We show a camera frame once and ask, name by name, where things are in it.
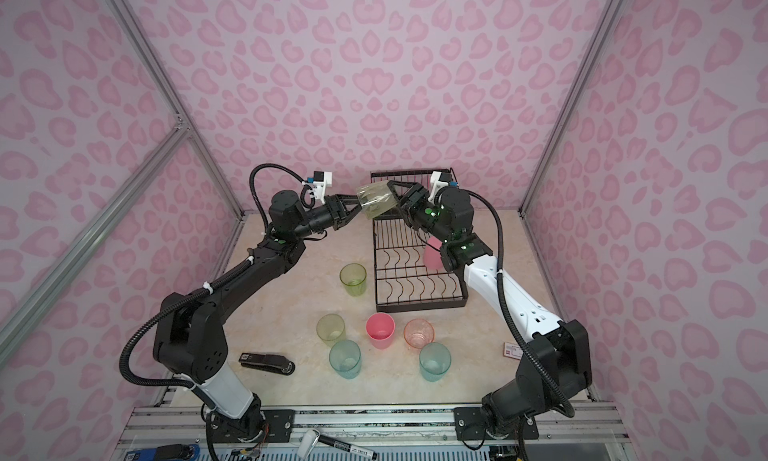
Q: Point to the pink cup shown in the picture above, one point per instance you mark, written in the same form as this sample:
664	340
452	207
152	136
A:
432	257
380	328

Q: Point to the teal cup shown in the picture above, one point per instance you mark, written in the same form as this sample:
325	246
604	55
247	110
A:
434	361
345	358

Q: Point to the blue black tool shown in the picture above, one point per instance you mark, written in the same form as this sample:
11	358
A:
172	452

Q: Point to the orange translucent cup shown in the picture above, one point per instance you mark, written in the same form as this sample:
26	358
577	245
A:
418	333

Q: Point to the black wire dish rack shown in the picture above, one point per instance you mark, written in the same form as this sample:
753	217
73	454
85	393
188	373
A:
402	283

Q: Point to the green cup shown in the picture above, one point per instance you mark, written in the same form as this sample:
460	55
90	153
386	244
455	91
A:
353	277
372	199

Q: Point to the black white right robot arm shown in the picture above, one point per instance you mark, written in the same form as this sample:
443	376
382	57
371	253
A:
556	361

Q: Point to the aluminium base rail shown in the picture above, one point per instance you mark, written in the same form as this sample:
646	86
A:
440	432

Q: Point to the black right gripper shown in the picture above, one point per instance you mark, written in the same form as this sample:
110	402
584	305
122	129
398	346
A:
419	192

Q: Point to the pink cup front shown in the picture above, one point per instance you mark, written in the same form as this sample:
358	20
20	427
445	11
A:
380	328

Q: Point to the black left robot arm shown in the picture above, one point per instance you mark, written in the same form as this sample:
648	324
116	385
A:
190	338

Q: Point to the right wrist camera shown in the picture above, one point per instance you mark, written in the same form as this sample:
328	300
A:
440	179

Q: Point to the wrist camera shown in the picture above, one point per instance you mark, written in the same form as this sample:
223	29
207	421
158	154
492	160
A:
315	187
440	179

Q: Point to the red white card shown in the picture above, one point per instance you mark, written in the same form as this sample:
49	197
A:
512	351

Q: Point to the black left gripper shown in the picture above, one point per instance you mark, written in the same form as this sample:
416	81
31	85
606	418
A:
338	214

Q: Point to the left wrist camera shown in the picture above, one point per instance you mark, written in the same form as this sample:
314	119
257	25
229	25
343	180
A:
315	187

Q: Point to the teal cup right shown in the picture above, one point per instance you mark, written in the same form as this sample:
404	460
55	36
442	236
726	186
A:
434	361

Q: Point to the black stapler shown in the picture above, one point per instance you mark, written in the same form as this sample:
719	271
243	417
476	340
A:
272	363

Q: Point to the yellow-green cup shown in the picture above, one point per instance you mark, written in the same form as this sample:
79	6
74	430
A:
330	329

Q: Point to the black marker pen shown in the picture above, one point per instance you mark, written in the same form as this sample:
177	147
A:
313	437

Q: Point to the teal cup left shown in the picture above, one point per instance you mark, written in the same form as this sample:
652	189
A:
345	358

